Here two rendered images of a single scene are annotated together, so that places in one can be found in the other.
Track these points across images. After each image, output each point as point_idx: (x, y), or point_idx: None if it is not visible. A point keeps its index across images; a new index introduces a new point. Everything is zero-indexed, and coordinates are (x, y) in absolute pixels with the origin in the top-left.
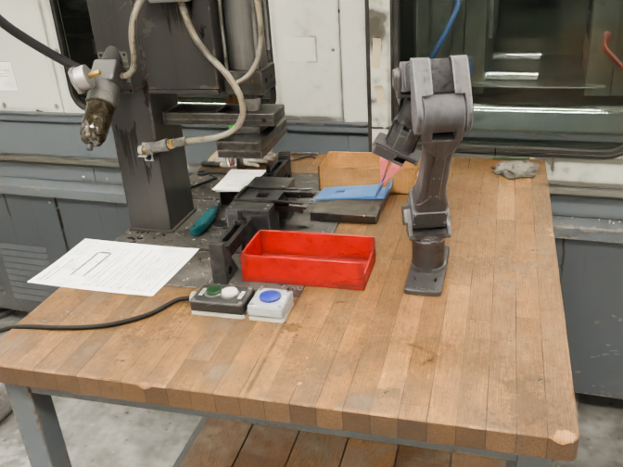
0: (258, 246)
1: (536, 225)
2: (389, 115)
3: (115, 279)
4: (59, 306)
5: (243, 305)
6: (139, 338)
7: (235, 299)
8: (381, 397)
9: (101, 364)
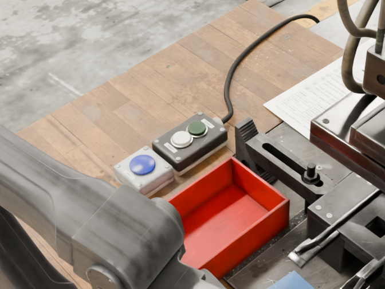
0: (272, 203)
1: None
2: None
3: (332, 89)
4: (306, 47)
5: (153, 144)
6: (192, 82)
7: (167, 140)
8: None
9: (175, 55)
